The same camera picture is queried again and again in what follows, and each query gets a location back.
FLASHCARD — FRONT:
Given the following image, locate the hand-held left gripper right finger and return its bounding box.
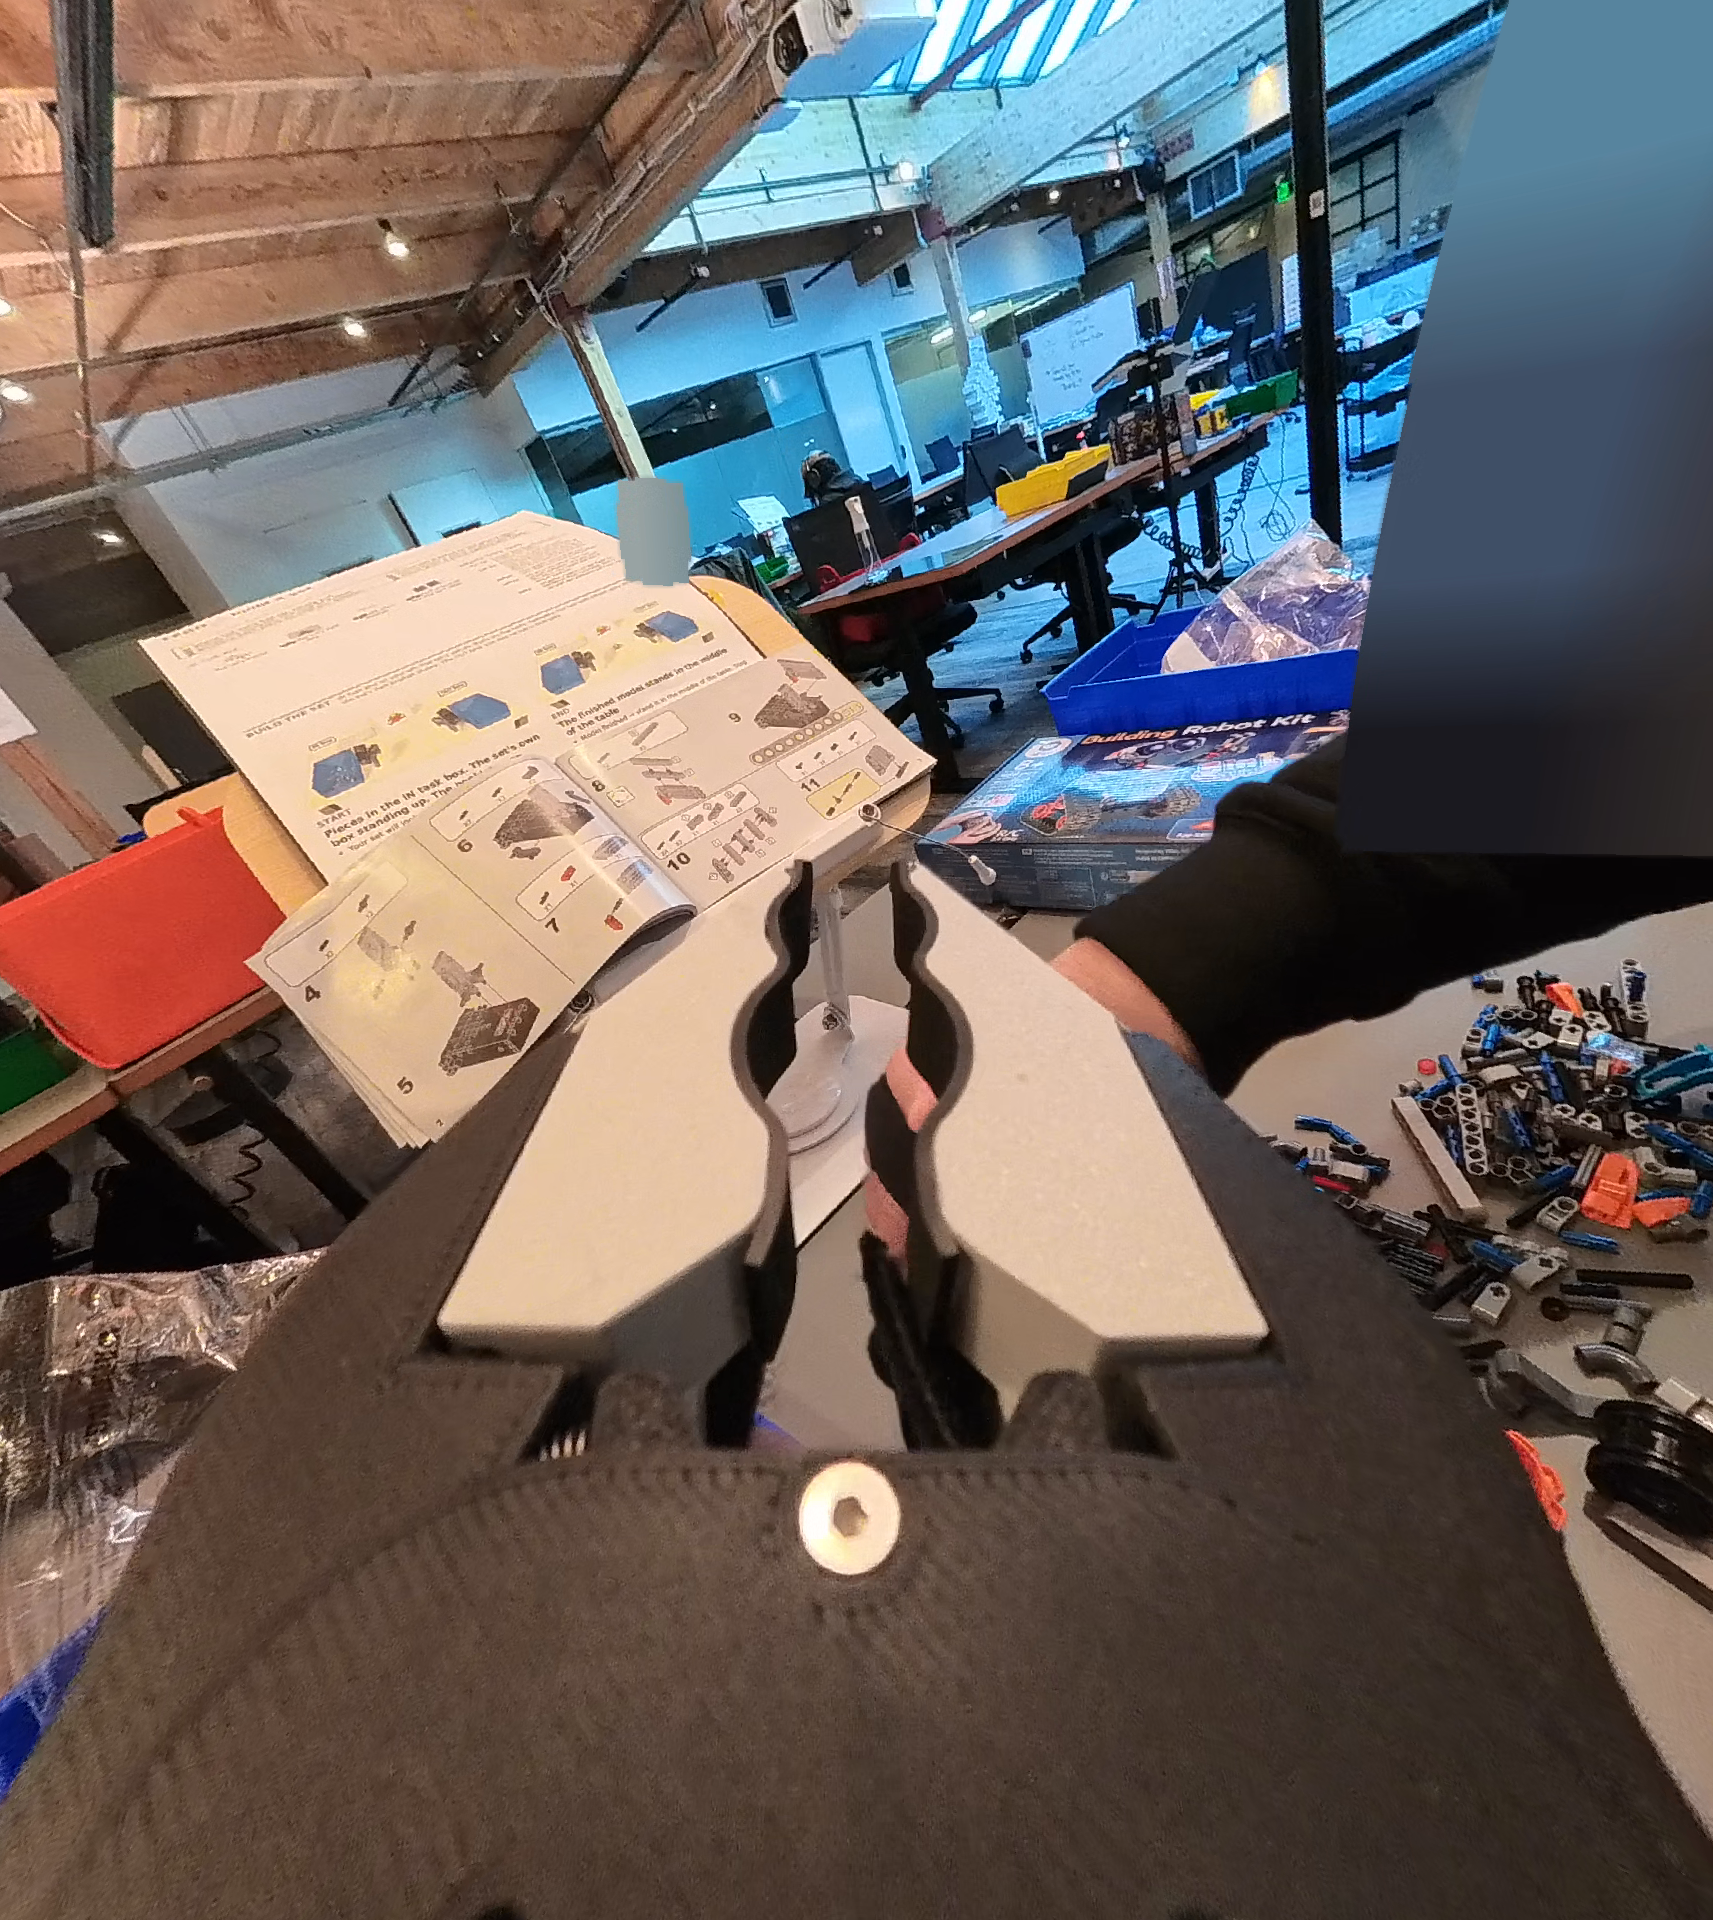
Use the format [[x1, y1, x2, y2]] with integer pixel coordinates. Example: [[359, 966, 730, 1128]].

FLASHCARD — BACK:
[[857, 865, 1275, 1449]]

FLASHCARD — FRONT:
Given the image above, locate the wooden book stand, white base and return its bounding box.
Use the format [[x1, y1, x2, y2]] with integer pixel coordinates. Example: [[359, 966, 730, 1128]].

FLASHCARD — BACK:
[[142, 564, 943, 1249]]

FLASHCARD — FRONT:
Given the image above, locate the long wooden office desk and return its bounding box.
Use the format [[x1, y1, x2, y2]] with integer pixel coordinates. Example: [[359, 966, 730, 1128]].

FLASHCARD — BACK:
[[796, 421, 1309, 699]]

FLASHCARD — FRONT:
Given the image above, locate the red storage bin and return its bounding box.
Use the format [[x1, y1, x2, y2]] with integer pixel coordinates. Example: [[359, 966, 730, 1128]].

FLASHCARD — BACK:
[[0, 804, 287, 1075]]

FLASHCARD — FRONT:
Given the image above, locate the pile of toy building pieces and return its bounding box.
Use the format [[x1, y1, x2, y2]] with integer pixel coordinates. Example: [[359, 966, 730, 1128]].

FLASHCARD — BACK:
[[1276, 960, 1713, 1683]]

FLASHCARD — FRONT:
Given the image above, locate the wooden side desk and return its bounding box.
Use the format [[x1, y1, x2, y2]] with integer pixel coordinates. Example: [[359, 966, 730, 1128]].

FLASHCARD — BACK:
[[0, 984, 293, 1238]]

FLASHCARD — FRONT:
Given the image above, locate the whiteboard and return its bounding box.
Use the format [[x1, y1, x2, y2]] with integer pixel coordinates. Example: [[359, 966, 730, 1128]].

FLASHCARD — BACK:
[[1017, 286, 1149, 428]]

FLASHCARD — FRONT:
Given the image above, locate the person's right hand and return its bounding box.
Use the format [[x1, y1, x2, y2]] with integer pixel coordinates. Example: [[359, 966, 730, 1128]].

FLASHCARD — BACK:
[[1053, 935, 1201, 1058]]

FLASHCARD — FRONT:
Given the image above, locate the clear plastic bag of parts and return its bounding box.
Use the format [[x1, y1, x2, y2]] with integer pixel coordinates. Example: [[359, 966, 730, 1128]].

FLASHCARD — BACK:
[[0, 1253, 323, 1688]]

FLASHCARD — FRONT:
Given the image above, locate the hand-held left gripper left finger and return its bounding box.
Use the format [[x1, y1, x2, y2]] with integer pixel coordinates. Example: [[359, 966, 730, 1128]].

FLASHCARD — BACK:
[[436, 862, 823, 1443]]

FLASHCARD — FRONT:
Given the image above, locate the large black wheel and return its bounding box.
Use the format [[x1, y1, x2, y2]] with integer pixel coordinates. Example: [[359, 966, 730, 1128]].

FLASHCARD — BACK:
[[1583, 1399, 1713, 1542]]

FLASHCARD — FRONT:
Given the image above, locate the person's right forearm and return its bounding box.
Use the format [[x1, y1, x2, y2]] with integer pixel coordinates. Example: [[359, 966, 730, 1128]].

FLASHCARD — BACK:
[[1082, 737, 1713, 1098]]

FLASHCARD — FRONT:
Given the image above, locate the blue toy kit box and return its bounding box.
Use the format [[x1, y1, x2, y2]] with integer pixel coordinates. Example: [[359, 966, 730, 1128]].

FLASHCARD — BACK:
[[932, 713, 1363, 912]]

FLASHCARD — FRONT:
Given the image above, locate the instruction manual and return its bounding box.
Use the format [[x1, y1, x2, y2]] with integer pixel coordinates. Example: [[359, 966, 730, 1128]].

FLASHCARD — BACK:
[[142, 511, 938, 1149]]

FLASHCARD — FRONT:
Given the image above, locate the black pillar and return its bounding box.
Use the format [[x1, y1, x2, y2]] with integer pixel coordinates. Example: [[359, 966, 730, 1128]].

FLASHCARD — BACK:
[[1282, 0, 1346, 549]]

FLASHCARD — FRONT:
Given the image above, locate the yellow storage bin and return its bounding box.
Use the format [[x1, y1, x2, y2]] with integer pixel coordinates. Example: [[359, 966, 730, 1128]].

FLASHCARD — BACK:
[[993, 445, 1116, 518]]

